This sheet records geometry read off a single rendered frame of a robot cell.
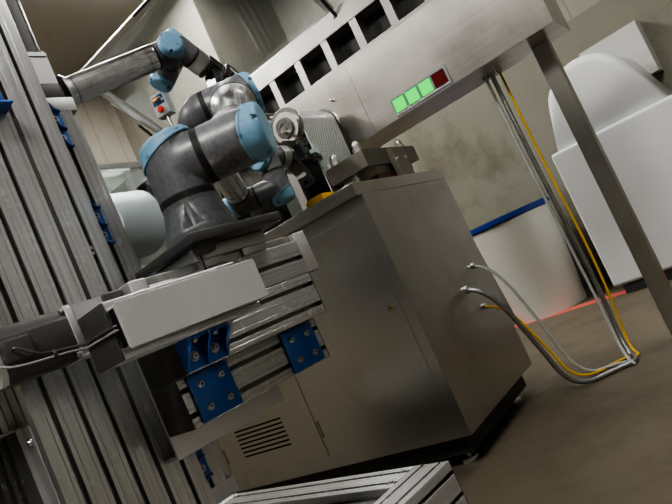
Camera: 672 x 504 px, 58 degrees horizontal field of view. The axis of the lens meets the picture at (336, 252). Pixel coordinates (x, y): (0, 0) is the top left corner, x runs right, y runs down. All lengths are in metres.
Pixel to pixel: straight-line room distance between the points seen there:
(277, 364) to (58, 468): 0.42
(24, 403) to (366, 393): 1.10
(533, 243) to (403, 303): 2.12
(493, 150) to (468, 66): 2.27
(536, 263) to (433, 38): 1.88
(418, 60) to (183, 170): 1.34
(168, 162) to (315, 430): 1.19
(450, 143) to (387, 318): 2.97
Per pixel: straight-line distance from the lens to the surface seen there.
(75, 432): 1.18
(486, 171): 4.56
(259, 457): 2.35
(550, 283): 3.87
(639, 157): 3.49
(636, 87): 3.52
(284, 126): 2.25
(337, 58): 2.58
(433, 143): 4.74
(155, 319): 0.92
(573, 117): 2.35
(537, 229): 3.85
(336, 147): 2.34
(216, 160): 1.22
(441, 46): 2.34
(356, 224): 1.82
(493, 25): 2.28
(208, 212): 1.19
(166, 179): 1.23
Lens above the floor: 0.60
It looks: 4 degrees up
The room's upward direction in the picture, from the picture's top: 24 degrees counter-clockwise
